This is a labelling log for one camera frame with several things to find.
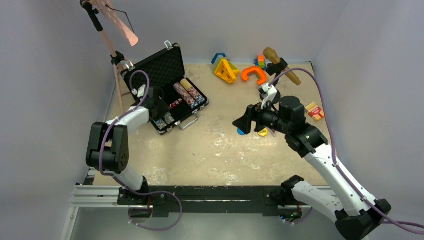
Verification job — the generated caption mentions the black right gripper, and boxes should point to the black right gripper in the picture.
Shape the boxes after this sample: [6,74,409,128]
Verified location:
[232,96,291,135]

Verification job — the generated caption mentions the blue small blind button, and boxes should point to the blue small blind button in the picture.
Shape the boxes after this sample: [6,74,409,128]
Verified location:
[237,129,245,136]

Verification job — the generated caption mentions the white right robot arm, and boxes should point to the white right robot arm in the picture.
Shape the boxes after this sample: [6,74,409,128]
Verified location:
[232,96,392,240]

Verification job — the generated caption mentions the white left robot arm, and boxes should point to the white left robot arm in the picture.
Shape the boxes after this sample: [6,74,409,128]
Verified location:
[85,87,169,205]

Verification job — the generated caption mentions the grey chip stack front right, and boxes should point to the grey chip stack front right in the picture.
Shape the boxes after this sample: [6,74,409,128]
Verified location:
[163,112,175,125]

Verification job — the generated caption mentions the light blue chip stack in case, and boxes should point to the light blue chip stack in case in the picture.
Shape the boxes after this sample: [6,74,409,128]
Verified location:
[155,119,168,130]

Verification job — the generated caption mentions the red dice row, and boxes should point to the red dice row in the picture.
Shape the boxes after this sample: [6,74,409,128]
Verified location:
[169,98,183,109]

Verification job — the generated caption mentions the yellow big blind button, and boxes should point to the yellow big blind button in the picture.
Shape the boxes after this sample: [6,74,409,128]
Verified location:
[257,128,269,137]

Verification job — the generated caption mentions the purple red blue chip row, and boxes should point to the purple red blue chip row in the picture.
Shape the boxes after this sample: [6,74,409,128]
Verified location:
[173,83,199,109]

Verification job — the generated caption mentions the black poker chip case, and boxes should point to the black poker chip case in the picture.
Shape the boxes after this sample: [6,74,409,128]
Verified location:
[121,41,209,135]

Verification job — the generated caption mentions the yellow red blue chip row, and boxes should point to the yellow red blue chip row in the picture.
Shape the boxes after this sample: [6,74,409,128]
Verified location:
[180,78,206,105]

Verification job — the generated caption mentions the orange curved toy track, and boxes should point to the orange curved toy track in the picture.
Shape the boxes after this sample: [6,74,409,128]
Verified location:
[241,66,268,86]

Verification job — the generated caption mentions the yellow triangular toy block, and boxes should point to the yellow triangular toy block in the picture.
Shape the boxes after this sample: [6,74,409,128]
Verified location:
[213,58,240,84]

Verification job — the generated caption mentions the blue orange toy blocks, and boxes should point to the blue orange toy blocks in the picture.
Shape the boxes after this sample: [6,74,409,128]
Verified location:
[254,55,267,70]

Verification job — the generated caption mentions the red playing card box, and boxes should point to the red playing card box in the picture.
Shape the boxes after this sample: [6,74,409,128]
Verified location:
[305,102,325,122]

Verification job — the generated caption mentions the blue angled toy piece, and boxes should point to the blue angled toy piece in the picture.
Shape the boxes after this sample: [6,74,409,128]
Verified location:
[211,52,226,65]

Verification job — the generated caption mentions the brown wooden microphone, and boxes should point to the brown wooden microphone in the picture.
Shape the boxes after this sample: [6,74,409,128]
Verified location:
[263,47,302,86]

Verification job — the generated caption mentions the pink tripod stand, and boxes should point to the pink tripod stand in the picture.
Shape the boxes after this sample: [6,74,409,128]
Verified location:
[79,0,139,113]

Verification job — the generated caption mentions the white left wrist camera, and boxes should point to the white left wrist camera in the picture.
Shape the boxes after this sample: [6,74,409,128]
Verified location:
[131,84,147,99]

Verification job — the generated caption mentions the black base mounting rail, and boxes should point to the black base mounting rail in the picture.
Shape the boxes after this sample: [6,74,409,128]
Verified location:
[69,183,335,220]

